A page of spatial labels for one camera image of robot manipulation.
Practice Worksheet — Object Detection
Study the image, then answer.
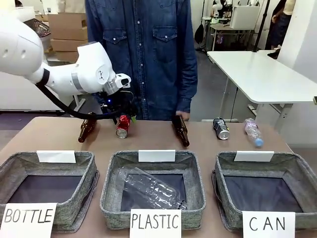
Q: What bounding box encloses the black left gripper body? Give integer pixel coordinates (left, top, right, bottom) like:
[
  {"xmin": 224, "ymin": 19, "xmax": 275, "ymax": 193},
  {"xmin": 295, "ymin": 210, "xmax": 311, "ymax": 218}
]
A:
[{"xmin": 99, "ymin": 89, "xmax": 138, "ymax": 120}]

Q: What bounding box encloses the red drink can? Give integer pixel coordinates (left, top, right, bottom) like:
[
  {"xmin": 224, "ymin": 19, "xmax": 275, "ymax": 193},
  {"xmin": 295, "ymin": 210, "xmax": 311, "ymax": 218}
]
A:
[{"xmin": 115, "ymin": 115, "xmax": 131, "ymax": 139}]

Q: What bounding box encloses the brown glass bottle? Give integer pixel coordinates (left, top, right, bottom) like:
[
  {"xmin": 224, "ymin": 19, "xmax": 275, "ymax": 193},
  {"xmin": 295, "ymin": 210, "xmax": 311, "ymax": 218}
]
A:
[
  {"xmin": 77, "ymin": 112, "xmax": 98, "ymax": 144},
  {"xmin": 172, "ymin": 115, "xmax": 191, "ymax": 147}
]

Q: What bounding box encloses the grey fabric basket bottle label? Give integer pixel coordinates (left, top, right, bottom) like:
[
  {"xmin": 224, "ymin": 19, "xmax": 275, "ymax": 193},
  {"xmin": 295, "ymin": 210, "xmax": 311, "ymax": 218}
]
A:
[{"xmin": 0, "ymin": 150, "xmax": 100, "ymax": 233}]

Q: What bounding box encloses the grey fabric basket plastic label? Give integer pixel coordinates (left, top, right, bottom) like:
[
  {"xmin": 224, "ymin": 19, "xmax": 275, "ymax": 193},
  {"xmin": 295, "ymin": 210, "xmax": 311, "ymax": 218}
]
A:
[{"xmin": 99, "ymin": 149, "xmax": 207, "ymax": 230}]

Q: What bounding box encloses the black drink can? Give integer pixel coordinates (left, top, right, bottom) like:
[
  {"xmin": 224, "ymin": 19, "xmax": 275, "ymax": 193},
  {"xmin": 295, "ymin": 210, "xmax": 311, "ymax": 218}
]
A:
[{"xmin": 212, "ymin": 117, "xmax": 231, "ymax": 141}]

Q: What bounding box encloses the grey fabric basket can label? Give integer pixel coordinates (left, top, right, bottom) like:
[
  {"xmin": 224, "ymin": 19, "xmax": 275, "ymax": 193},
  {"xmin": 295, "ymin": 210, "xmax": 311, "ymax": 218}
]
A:
[{"xmin": 211, "ymin": 151, "xmax": 317, "ymax": 233}]

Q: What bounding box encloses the paper sign reading can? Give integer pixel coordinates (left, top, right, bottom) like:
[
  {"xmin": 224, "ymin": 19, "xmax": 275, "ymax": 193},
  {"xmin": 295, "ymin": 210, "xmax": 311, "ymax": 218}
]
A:
[{"xmin": 241, "ymin": 210, "xmax": 296, "ymax": 238}]

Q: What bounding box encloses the person's left hand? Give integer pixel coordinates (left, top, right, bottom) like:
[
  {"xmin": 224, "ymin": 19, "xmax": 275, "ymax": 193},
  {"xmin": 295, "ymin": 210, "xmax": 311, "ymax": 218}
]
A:
[{"xmin": 175, "ymin": 111, "xmax": 191, "ymax": 122}]

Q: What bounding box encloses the blank white card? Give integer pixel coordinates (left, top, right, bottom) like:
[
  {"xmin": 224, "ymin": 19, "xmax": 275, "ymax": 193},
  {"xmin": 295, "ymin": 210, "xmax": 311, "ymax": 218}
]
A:
[
  {"xmin": 233, "ymin": 150, "xmax": 275, "ymax": 163},
  {"xmin": 138, "ymin": 149, "xmax": 176, "ymax": 163},
  {"xmin": 36, "ymin": 150, "xmax": 77, "ymax": 164}
]

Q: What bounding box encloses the person in denim shirt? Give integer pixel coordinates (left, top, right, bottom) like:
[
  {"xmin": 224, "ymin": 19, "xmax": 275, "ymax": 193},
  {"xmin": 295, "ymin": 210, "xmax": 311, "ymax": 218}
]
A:
[{"xmin": 85, "ymin": 0, "xmax": 198, "ymax": 122}]

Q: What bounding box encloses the large clear plastic bottle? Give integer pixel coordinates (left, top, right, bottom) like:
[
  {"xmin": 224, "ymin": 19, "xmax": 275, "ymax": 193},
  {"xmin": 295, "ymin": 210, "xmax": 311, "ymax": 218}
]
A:
[{"xmin": 115, "ymin": 166, "xmax": 189, "ymax": 211}]

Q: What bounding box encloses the cardboard box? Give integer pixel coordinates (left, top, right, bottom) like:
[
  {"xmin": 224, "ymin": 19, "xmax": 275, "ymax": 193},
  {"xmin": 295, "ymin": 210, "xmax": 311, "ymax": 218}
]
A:
[
  {"xmin": 47, "ymin": 12, "xmax": 88, "ymax": 29},
  {"xmin": 50, "ymin": 39, "xmax": 89, "ymax": 52},
  {"xmin": 50, "ymin": 26, "xmax": 89, "ymax": 41}
]

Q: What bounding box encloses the black hanging bag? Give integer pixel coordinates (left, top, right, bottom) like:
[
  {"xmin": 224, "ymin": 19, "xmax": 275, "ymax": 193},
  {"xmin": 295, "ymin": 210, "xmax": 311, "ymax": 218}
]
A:
[{"xmin": 194, "ymin": 23, "xmax": 205, "ymax": 45}]

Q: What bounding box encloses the paper sign reading plastic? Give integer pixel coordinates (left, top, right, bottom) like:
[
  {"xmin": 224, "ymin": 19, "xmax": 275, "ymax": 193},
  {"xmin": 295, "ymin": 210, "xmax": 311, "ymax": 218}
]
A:
[{"xmin": 129, "ymin": 208, "xmax": 182, "ymax": 238}]

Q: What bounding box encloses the dark patterned device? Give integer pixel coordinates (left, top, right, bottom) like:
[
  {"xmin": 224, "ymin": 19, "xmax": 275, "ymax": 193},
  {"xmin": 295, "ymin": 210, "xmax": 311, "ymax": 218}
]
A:
[{"xmin": 24, "ymin": 18, "xmax": 52, "ymax": 38}]

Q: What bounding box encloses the plastic bottle with blue cap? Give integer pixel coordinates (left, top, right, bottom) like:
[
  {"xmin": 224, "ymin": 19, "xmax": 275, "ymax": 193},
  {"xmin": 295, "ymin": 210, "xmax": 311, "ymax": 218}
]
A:
[{"xmin": 243, "ymin": 118, "xmax": 264, "ymax": 147}]

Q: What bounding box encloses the grey metal table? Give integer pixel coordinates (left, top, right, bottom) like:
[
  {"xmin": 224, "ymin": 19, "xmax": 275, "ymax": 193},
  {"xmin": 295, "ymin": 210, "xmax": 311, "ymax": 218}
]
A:
[{"xmin": 201, "ymin": 16, "xmax": 257, "ymax": 52}]

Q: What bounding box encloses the paper sign reading bottle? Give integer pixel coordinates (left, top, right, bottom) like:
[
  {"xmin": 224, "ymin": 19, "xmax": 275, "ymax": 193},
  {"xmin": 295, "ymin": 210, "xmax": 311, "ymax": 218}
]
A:
[{"xmin": 0, "ymin": 202, "xmax": 58, "ymax": 238}]

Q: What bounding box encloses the white desk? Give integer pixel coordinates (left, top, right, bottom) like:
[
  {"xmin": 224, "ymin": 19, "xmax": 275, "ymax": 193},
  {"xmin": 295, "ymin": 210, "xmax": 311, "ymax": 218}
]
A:
[{"xmin": 206, "ymin": 49, "xmax": 317, "ymax": 122}]

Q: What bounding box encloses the black object on desk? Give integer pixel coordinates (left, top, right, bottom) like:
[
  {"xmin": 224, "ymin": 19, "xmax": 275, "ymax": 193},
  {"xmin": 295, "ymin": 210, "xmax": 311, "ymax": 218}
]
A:
[{"xmin": 267, "ymin": 45, "xmax": 282, "ymax": 60}]

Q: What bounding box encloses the black stand pole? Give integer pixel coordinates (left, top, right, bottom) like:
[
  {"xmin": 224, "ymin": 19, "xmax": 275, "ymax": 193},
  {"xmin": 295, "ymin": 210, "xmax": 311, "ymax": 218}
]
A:
[{"xmin": 252, "ymin": 0, "xmax": 271, "ymax": 53}]

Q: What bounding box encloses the person in dark clothes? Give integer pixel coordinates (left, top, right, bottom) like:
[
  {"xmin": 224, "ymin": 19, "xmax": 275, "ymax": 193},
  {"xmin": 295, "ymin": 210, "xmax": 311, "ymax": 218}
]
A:
[{"xmin": 270, "ymin": 0, "xmax": 297, "ymax": 51}]

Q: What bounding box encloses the white grey wrist camera box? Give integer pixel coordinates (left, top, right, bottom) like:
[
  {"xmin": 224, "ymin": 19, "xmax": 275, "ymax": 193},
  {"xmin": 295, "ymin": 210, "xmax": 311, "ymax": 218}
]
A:
[{"xmin": 114, "ymin": 73, "xmax": 132, "ymax": 88}]

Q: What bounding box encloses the black corrugated cable hose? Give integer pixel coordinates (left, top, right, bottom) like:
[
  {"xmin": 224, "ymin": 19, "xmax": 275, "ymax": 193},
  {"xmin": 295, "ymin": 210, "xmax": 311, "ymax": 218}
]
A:
[{"xmin": 36, "ymin": 83, "xmax": 135, "ymax": 120}]

